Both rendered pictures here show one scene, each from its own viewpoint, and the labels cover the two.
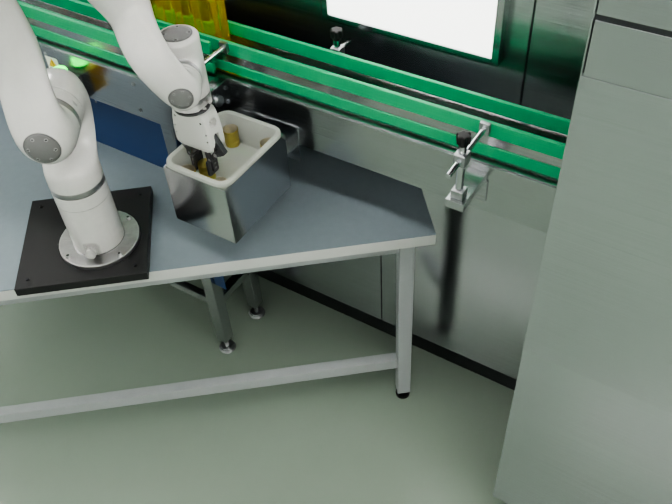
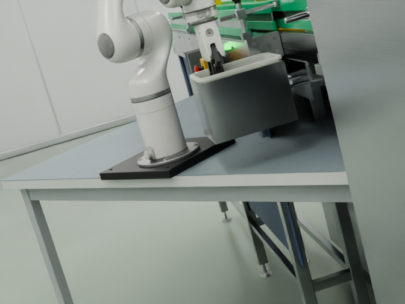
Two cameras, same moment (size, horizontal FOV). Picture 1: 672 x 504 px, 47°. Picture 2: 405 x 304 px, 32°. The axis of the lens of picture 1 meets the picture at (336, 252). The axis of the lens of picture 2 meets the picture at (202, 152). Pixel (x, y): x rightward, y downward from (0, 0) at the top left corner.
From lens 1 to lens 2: 135 cm
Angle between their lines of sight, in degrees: 53
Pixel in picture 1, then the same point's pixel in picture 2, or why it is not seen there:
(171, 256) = (198, 169)
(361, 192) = not seen: hidden behind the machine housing
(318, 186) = not seen: hidden behind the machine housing
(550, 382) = (387, 294)
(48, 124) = (109, 26)
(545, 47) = not seen: outside the picture
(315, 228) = (309, 161)
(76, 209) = (138, 111)
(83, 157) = (149, 71)
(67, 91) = (143, 18)
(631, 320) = (379, 146)
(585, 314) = (362, 156)
